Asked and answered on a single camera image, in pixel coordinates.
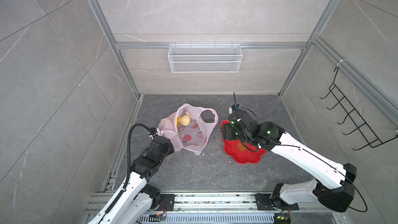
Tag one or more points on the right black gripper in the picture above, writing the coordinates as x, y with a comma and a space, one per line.
226, 131

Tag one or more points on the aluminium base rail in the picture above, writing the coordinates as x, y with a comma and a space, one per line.
235, 208

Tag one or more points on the white wire mesh basket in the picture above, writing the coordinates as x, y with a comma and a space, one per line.
207, 58

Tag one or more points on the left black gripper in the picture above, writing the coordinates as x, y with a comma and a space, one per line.
170, 149

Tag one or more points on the black wire hook rack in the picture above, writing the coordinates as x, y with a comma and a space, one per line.
372, 140

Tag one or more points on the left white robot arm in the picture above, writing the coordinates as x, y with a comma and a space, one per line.
135, 196

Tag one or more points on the red flower-shaped plate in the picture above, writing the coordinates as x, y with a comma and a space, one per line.
241, 153

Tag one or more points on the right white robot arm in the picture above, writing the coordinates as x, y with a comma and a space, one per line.
332, 185

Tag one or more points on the pink printed plastic bag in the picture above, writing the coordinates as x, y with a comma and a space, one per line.
193, 137

